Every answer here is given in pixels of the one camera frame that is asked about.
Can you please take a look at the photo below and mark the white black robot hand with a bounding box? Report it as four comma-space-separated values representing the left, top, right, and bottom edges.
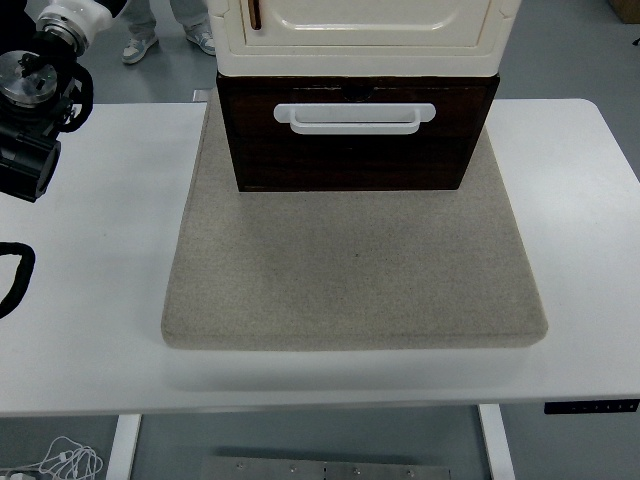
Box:
45, 0, 129, 37

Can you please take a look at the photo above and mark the dark brown wooden drawer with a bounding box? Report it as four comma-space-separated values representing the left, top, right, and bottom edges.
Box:
222, 84, 490, 154

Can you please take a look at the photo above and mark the white drawer handle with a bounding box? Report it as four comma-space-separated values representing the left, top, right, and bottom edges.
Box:
273, 102, 437, 137

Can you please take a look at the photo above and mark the cream plastic cabinet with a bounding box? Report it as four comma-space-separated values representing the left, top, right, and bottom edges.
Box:
207, 0, 521, 79

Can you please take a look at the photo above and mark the dark brown wooden cabinet base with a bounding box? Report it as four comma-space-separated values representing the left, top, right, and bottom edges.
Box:
215, 73, 501, 193

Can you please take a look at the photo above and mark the person's leg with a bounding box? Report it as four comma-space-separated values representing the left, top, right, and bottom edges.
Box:
169, 0, 217, 56
118, 0, 161, 66

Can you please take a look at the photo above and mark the beige fabric mat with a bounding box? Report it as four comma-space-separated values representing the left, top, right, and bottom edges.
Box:
159, 87, 550, 351

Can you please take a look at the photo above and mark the white table leg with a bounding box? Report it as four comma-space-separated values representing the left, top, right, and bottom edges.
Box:
477, 403, 517, 480
104, 413, 144, 480

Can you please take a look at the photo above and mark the grey metal plate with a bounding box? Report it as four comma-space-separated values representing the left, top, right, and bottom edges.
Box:
199, 455, 454, 480

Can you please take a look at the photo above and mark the cardboard box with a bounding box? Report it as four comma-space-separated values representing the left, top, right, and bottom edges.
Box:
607, 0, 640, 24

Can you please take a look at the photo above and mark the black table control panel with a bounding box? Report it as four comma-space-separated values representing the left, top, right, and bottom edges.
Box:
543, 399, 640, 416

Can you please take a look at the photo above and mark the white cable bundle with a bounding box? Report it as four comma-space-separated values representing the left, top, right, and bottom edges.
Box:
0, 435, 105, 480

